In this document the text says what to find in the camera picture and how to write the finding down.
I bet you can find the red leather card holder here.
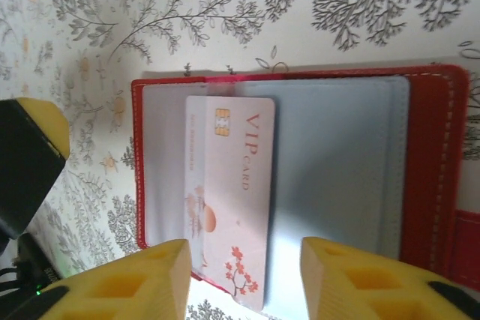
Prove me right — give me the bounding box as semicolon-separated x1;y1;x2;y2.
130;64;480;295

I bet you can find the white VIP card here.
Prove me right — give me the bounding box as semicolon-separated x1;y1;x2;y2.
183;95;277;308

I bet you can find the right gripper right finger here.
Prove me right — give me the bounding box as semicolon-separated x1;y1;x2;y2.
301;236;480;320

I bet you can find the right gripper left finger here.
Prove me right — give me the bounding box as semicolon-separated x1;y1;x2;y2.
10;239;192;320

